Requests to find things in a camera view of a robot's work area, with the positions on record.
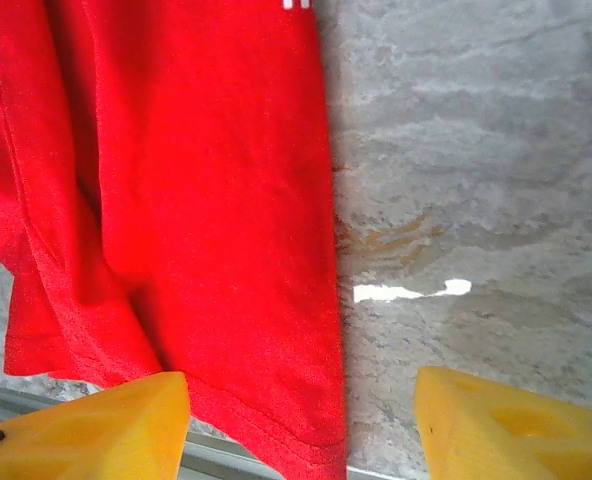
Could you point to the red t-shirt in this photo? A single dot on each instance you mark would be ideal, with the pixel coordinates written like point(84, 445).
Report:
point(201, 200)

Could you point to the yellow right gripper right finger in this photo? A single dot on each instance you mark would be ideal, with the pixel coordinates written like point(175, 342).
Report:
point(516, 440)

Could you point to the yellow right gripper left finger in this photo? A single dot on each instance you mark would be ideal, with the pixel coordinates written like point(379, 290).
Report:
point(91, 435)

